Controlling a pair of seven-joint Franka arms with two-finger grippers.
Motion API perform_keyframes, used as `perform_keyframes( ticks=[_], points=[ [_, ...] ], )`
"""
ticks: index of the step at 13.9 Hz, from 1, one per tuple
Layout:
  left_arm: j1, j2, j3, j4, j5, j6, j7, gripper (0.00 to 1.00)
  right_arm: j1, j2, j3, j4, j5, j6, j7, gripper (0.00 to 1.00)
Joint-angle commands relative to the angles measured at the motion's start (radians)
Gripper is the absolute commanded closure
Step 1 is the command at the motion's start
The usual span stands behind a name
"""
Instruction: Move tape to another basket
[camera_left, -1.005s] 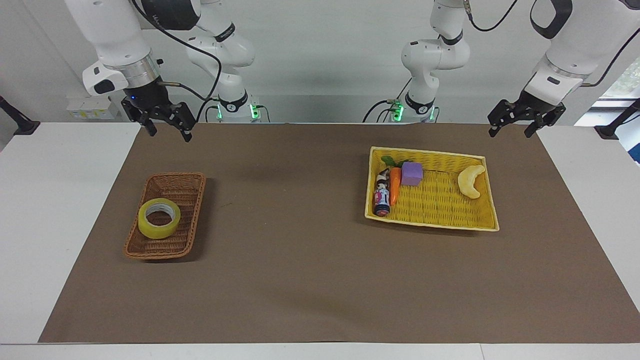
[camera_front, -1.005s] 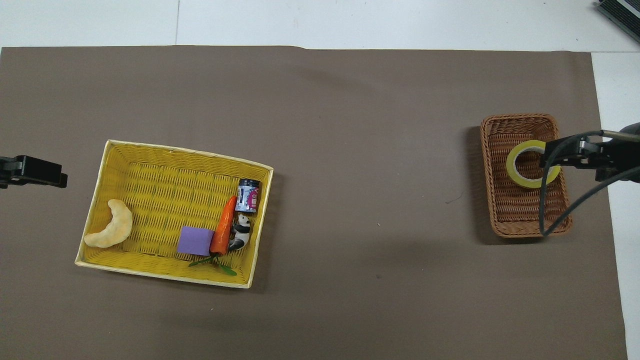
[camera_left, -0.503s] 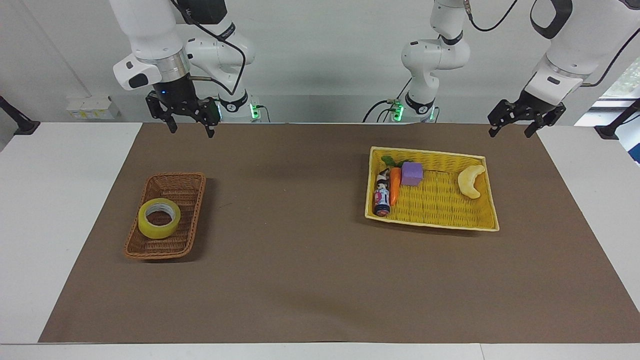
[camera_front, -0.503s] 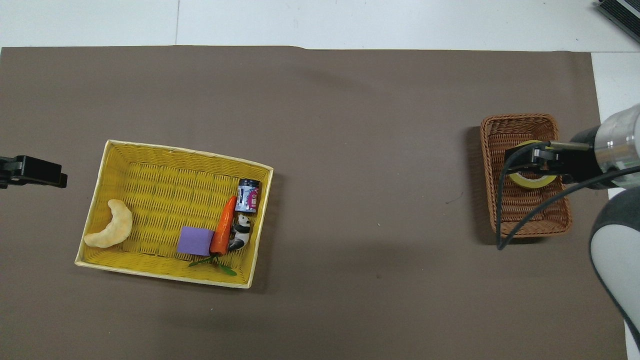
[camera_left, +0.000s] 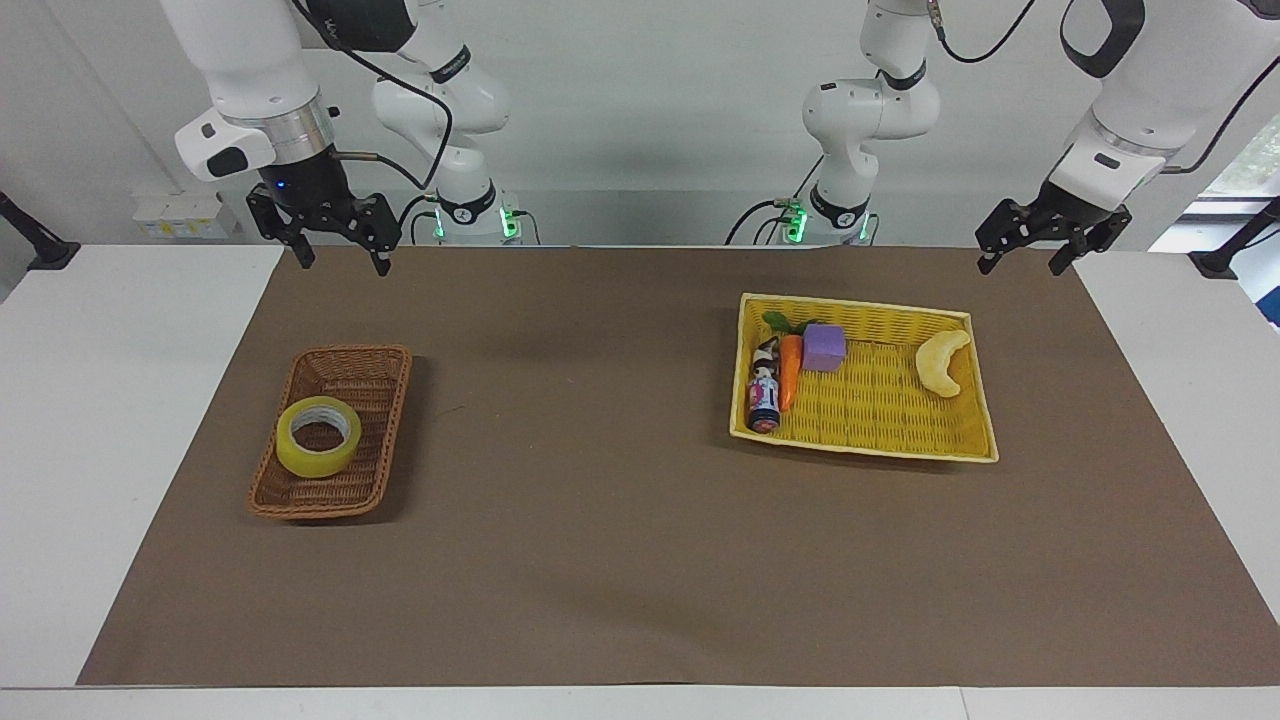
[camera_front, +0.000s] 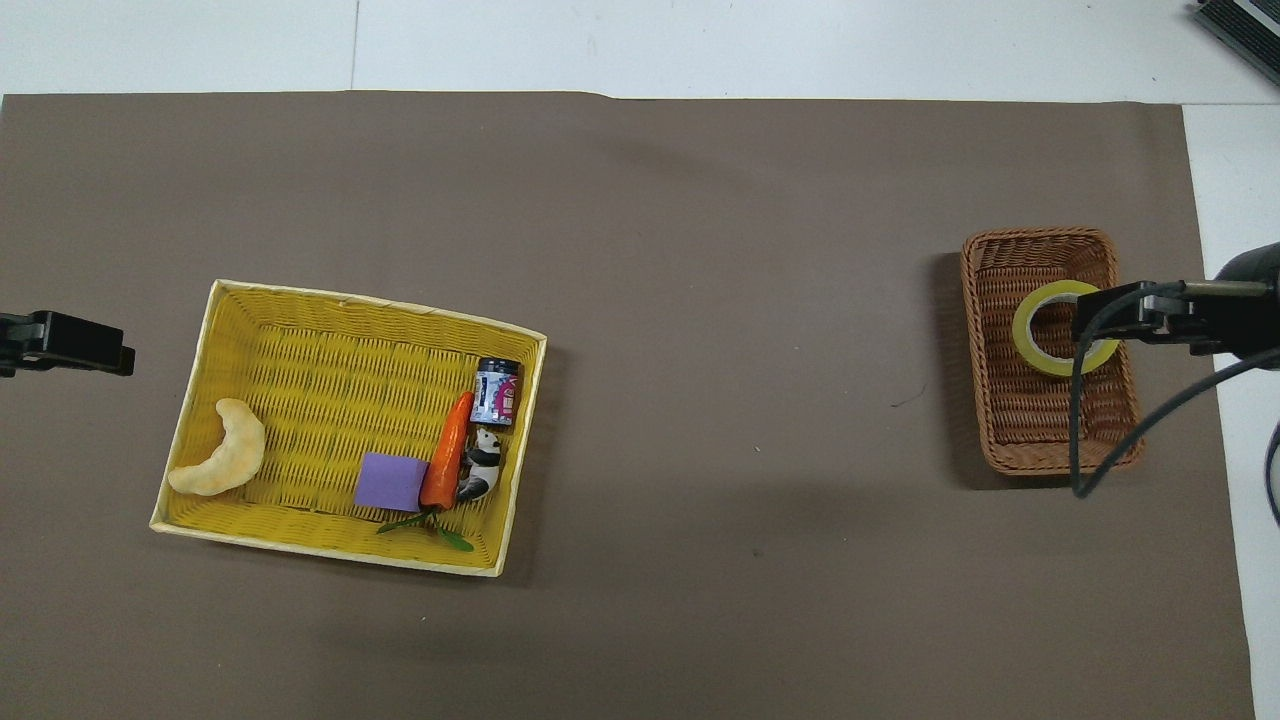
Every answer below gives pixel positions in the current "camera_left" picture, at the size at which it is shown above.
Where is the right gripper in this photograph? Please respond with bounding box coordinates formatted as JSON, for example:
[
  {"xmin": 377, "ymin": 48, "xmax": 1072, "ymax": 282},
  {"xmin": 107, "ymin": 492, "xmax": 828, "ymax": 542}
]
[{"xmin": 246, "ymin": 148, "xmax": 404, "ymax": 278}]

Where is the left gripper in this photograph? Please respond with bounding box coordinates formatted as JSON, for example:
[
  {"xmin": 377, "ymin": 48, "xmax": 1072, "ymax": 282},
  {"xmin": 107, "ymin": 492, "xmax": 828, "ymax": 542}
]
[{"xmin": 976, "ymin": 180, "xmax": 1133, "ymax": 278}]

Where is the brown wicker basket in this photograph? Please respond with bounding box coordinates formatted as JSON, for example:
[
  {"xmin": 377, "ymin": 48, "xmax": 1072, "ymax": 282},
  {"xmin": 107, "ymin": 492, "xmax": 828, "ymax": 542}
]
[{"xmin": 246, "ymin": 344, "xmax": 414, "ymax": 522}]

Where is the yellow tape roll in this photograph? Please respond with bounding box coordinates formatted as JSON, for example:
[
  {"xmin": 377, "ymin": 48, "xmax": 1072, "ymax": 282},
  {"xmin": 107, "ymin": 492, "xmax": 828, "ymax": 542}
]
[{"xmin": 275, "ymin": 395, "xmax": 364, "ymax": 480}]

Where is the yellow woven basket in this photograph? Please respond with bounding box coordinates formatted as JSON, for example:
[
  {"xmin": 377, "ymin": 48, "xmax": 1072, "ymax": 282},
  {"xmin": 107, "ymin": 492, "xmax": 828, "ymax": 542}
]
[{"xmin": 729, "ymin": 291, "xmax": 1001, "ymax": 465}]

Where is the white plastic box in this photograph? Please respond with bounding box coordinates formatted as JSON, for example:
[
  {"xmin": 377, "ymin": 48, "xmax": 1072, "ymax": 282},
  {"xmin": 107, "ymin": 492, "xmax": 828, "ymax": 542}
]
[{"xmin": 132, "ymin": 188, "xmax": 243, "ymax": 242}]

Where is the pale yellow toy banana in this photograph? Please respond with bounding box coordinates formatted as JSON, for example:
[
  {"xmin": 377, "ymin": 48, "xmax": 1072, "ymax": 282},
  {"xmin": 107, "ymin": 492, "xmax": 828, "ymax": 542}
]
[{"xmin": 914, "ymin": 329, "xmax": 973, "ymax": 400}]

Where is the black stand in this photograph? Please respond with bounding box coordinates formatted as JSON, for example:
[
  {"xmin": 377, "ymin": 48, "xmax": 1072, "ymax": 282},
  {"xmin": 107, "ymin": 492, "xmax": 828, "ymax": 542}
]
[
  {"xmin": 0, "ymin": 190, "xmax": 82, "ymax": 272},
  {"xmin": 1188, "ymin": 196, "xmax": 1280, "ymax": 281}
]

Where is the purple block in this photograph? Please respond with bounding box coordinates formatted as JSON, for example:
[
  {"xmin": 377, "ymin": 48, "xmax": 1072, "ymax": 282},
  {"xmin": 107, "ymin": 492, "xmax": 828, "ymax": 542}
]
[{"xmin": 802, "ymin": 322, "xmax": 849, "ymax": 374}]

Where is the orange toy carrot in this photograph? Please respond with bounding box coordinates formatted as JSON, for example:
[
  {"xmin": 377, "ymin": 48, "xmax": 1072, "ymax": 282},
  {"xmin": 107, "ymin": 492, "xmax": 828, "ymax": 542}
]
[{"xmin": 761, "ymin": 311, "xmax": 807, "ymax": 414}]

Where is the small printed bottle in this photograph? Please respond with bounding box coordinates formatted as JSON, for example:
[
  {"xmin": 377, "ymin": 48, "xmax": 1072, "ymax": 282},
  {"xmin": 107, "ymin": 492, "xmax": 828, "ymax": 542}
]
[{"xmin": 745, "ymin": 336, "xmax": 784, "ymax": 434}]

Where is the black cable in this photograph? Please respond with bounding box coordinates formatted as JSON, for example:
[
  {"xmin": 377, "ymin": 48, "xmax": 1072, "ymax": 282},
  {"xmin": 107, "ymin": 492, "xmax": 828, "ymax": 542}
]
[
  {"xmin": 290, "ymin": 0, "xmax": 456, "ymax": 193},
  {"xmin": 930, "ymin": 0, "xmax": 1039, "ymax": 65},
  {"xmin": 397, "ymin": 193, "xmax": 442, "ymax": 247},
  {"xmin": 1158, "ymin": 58, "xmax": 1280, "ymax": 176},
  {"xmin": 725, "ymin": 155, "xmax": 827, "ymax": 247}
]

